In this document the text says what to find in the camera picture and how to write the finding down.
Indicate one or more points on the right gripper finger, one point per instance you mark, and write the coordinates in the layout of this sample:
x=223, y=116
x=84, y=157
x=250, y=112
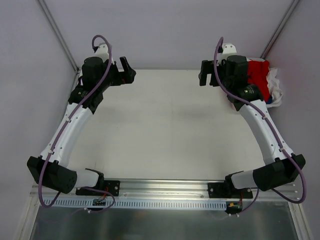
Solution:
x=203, y=77
x=206, y=65

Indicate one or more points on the white laundry basket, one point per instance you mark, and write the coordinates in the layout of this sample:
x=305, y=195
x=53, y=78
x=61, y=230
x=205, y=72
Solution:
x=266, y=67

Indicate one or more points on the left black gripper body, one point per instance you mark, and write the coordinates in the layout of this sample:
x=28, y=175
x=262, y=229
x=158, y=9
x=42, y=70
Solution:
x=122, y=75

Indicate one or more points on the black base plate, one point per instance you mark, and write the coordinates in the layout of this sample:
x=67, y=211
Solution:
x=111, y=186
x=219, y=190

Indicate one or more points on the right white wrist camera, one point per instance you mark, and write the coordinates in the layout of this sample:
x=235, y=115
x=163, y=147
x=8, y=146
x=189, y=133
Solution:
x=226, y=50

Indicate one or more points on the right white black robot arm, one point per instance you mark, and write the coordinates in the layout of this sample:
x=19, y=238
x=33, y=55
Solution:
x=281, y=164

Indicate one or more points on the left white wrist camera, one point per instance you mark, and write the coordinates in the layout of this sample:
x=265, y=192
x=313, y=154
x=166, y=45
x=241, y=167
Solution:
x=102, y=52

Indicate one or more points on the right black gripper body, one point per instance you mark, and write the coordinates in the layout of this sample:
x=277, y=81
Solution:
x=211, y=75

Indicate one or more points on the red t shirt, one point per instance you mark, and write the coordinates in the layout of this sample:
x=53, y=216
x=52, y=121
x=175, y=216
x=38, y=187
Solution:
x=257, y=74

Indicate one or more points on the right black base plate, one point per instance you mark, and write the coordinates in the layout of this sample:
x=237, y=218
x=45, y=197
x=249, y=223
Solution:
x=219, y=190

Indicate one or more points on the aluminium mounting rail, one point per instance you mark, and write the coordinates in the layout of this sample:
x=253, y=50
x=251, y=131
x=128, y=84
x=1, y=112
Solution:
x=168, y=189

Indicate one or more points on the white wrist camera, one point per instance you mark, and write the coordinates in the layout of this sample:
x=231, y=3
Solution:
x=102, y=52
x=226, y=50

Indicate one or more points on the white t shirt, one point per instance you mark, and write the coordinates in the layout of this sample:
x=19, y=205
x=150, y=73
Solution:
x=273, y=85

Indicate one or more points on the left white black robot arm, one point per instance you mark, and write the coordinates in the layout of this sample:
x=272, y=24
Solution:
x=50, y=168

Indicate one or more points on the white slotted cable duct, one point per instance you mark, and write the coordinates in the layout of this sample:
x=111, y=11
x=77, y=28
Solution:
x=153, y=204

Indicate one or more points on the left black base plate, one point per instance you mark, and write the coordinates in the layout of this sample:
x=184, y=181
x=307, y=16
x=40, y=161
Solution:
x=111, y=186

